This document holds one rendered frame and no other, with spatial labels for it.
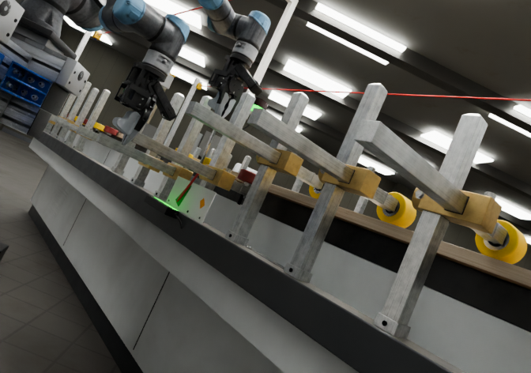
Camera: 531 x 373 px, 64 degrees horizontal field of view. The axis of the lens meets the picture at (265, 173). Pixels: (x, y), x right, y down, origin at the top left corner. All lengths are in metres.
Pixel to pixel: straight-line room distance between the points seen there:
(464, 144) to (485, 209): 0.13
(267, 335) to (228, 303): 0.16
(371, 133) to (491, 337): 0.53
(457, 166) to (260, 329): 0.54
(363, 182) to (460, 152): 0.19
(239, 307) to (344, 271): 0.28
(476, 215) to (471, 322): 0.28
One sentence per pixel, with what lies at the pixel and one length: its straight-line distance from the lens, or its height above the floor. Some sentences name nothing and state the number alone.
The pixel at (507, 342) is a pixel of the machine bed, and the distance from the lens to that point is 0.95.
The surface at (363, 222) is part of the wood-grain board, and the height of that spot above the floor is 0.88.
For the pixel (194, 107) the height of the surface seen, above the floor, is 0.95.
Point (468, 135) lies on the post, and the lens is 0.84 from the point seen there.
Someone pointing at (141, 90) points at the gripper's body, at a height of 0.96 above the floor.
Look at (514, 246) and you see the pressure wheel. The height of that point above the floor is 0.93.
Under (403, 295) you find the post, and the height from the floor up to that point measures 0.77.
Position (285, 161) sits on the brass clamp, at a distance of 1.07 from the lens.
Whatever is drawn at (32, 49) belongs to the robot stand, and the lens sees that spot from 1.52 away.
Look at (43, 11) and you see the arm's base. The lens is 1.57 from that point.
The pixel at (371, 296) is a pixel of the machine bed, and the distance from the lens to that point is 1.08.
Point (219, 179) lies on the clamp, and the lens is 1.26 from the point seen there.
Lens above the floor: 0.79
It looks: 6 degrees up
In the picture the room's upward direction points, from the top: 24 degrees clockwise
